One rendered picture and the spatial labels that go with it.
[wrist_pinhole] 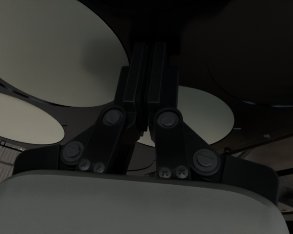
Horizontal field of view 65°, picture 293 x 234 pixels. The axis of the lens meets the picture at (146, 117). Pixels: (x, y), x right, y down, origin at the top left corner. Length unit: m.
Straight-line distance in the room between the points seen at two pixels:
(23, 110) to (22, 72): 0.06
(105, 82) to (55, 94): 0.05
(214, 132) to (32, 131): 0.18
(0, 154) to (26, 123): 2.12
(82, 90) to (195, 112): 0.08
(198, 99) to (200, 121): 0.03
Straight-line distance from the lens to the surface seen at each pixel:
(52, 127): 0.24
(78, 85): 0.17
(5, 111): 0.24
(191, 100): 0.16
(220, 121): 0.19
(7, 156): 2.37
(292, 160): 0.32
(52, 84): 0.18
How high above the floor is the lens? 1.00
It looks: 31 degrees down
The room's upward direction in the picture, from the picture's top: 172 degrees counter-clockwise
